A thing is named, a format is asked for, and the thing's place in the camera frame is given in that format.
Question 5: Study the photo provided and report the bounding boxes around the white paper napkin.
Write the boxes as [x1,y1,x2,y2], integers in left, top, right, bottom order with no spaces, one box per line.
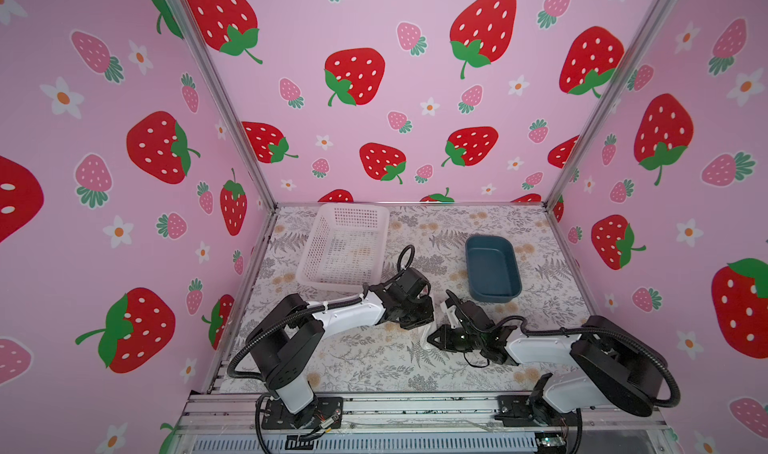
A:
[419,326,435,351]

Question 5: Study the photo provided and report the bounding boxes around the teal plastic utensil tray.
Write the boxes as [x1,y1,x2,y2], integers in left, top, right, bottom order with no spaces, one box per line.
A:
[465,234,523,303]

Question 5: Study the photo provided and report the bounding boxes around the aluminium corner frame post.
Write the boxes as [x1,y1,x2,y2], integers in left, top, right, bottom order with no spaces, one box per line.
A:
[166,0,278,214]

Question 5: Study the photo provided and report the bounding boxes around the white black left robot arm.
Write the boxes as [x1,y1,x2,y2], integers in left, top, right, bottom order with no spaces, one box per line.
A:
[227,244,434,432]

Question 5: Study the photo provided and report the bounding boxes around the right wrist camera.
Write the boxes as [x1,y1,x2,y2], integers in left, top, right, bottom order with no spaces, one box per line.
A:
[444,305,467,329]

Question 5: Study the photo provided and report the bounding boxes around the right aluminium corner post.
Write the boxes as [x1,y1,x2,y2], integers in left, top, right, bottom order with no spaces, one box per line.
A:
[543,0,678,214]

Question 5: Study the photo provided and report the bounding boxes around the white plastic mesh basket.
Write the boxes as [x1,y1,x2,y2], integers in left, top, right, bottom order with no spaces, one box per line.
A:
[296,203,390,293]

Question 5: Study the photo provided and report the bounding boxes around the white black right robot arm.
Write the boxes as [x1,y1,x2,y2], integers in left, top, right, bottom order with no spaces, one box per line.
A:
[426,293,681,427]

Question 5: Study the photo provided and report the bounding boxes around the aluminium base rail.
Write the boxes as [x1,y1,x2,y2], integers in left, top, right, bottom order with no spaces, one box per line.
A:
[168,392,682,453]

